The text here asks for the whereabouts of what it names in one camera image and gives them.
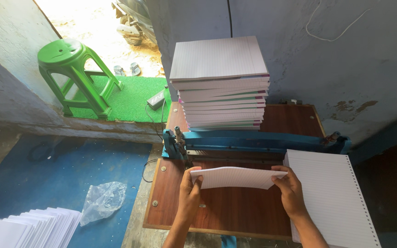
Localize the person's left hand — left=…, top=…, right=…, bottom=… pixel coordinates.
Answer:
left=179, top=167, right=204, bottom=224

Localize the person's right hand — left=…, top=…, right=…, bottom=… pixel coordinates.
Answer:
left=271, top=165, right=308, bottom=220

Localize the lined white paper bundle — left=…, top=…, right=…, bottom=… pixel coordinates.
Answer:
left=190, top=167, right=288, bottom=190

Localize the punched lined paper stack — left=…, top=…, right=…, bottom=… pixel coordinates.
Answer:
left=283, top=149, right=382, bottom=248

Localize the brown wooden work table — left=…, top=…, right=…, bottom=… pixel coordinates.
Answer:
left=143, top=101, right=326, bottom=241

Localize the blue paper punching machine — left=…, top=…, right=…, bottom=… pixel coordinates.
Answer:
left=162, top=126, right=352, bottom=161

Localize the clear plastic bag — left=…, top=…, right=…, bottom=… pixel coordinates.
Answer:
left=80, top=181, right=127, bottom=227

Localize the grey power adapter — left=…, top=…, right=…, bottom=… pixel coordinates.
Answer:
left=146, top=90, right=166, bottom=111

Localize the green grass doormat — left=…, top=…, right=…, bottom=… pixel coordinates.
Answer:
left=68, top=76, right=172, bottom=123

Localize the tall stack of lined pads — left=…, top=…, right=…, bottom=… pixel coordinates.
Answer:
left=169, top=36, right=271, bottom=132

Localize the blue floor mat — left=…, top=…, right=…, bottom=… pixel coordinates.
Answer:
left=0, top=134, right=152, bottom=248

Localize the fanned stack of white sheets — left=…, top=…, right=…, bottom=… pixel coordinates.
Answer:
left=0, top=207, right=82, bottom=248

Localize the green plastic stool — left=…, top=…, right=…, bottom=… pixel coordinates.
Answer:
left=37, top=39, right=124, bottom=119

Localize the parked scooter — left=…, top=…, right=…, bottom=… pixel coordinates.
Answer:
left=112, top=0, right=158, bottom=46

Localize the black floor cable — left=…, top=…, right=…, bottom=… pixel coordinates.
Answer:
left=142, top=158, right=159, bottom=183

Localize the black adapter cable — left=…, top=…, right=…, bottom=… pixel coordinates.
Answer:
left=145, top=100, right=166, bottom=142

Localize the white wall cable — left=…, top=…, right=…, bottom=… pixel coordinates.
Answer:
left=305, top=0, right=372, bottom=42

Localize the black wall cable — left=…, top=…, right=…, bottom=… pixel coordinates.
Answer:
left=227, top=0, right=233, bottom=38

